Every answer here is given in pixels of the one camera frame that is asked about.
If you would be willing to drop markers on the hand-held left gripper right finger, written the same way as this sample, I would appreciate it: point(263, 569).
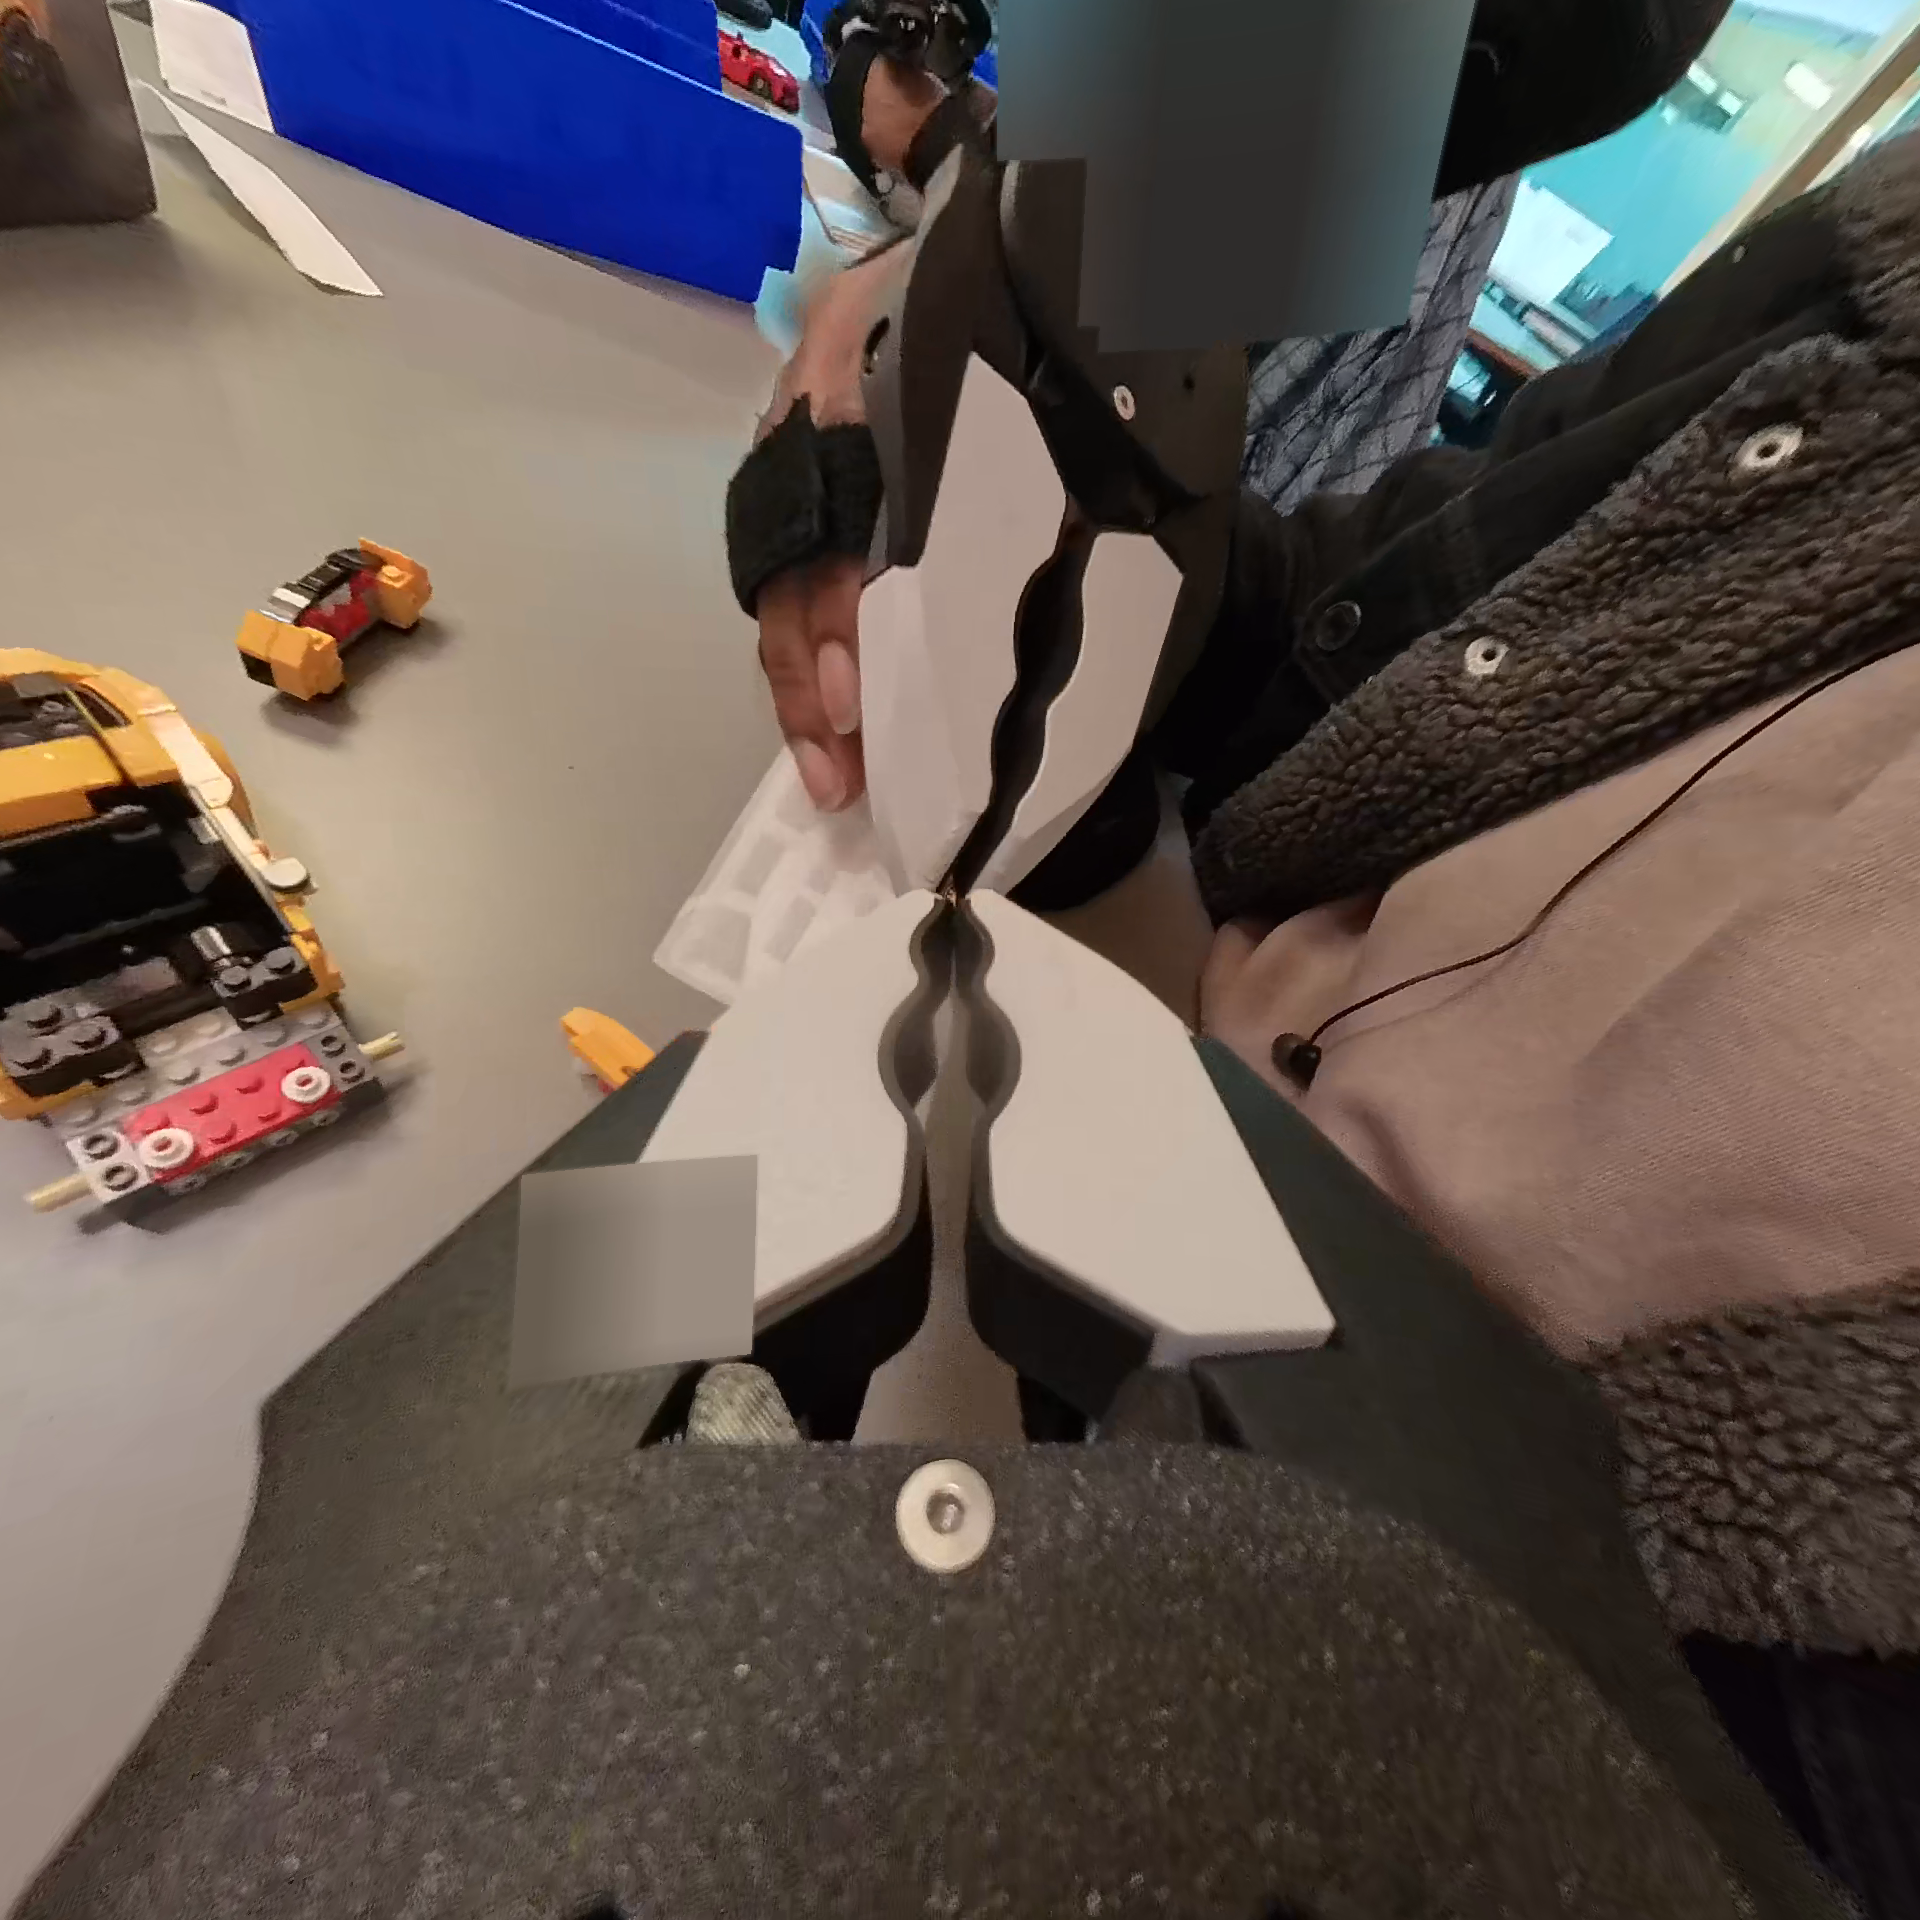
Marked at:
point(1140, 1185)

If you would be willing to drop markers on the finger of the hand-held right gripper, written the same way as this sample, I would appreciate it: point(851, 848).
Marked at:
point(945, 632)
point(1118, 659)

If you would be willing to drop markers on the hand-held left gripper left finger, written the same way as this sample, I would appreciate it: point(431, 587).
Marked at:
point(810, 1078)

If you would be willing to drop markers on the lego sticker sheet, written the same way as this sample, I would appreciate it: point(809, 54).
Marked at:
point(764, 886)

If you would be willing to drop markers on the orange white red lego subassembly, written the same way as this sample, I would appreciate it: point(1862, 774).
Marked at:
point(607, 1046)

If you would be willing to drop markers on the yellow lego car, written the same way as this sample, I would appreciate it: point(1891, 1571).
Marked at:
point(152, 960)

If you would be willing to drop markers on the red lego car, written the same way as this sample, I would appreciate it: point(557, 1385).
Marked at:
point(760, 66)

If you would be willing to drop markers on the black orange lego bumper assembly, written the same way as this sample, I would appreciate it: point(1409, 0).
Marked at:
point(323, 616)

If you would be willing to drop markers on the dark lego set box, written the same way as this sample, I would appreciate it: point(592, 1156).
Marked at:
point(77, 118)

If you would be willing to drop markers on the person's right hand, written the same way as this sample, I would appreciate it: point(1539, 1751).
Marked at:
point(810, 674)

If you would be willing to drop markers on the dark plaid cloth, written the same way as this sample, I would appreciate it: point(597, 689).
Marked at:
point(1378, 377)

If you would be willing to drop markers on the beige shirt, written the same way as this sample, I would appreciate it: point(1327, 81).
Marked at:
point(1651, 1078)

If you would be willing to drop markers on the blue plastic bin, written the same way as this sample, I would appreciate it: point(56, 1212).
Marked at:
point(524, 134)

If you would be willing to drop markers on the white paper scrap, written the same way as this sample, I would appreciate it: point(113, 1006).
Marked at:
point(256, 193)

